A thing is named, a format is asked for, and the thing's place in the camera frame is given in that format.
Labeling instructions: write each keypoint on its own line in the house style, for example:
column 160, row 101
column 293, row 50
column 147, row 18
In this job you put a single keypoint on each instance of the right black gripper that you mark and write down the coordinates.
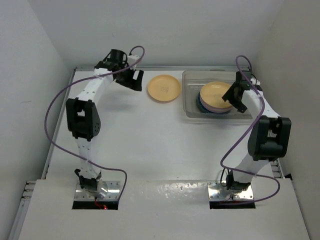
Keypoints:
column 229, row 96

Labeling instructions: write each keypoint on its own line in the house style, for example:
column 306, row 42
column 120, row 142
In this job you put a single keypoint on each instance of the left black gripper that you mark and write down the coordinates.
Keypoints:
column 135, row 84

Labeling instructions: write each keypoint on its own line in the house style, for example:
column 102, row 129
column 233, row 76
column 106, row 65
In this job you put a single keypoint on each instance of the yellow plate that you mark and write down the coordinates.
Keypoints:
column 164, row 88
column 212, row 93

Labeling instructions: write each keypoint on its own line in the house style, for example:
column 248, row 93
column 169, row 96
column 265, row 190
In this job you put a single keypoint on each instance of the purple plate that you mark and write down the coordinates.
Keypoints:
column 217, row 109

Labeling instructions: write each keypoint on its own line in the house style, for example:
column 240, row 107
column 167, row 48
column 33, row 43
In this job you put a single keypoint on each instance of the yellow plate back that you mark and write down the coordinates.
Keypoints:
column 164, row 88

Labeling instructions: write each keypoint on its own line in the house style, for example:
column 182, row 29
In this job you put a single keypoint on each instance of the teal ornate plate back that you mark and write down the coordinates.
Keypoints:
column 204, row 110

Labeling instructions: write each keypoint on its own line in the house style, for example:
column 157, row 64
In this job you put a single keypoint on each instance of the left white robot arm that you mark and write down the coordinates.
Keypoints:
column 83, row 119

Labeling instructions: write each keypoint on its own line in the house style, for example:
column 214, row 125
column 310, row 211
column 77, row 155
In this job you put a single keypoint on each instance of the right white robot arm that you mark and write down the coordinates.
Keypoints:
column 268, row 135

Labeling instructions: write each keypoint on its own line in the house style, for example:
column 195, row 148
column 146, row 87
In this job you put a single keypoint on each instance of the clear plastic bin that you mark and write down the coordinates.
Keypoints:
column 193, row 81

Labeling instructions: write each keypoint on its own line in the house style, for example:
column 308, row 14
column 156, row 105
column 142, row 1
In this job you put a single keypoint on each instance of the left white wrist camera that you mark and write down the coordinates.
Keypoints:
column 132, row 60

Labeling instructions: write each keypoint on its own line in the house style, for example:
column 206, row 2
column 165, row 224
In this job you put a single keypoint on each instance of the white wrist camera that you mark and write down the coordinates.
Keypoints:
column 132, row 60
column 256, row 83

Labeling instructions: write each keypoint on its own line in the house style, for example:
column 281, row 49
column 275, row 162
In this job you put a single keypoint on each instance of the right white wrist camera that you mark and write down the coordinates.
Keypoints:
column 256, row 83

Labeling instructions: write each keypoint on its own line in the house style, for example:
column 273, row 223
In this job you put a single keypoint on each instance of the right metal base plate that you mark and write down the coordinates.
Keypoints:
column 217, row 192

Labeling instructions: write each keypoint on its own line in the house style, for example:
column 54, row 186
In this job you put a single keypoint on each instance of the metal base plate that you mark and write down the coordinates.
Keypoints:
column 106, row 191
column 217, row 192

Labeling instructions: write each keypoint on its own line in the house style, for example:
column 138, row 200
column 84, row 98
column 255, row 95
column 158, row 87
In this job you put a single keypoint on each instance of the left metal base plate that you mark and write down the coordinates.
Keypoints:
column 106, row 191

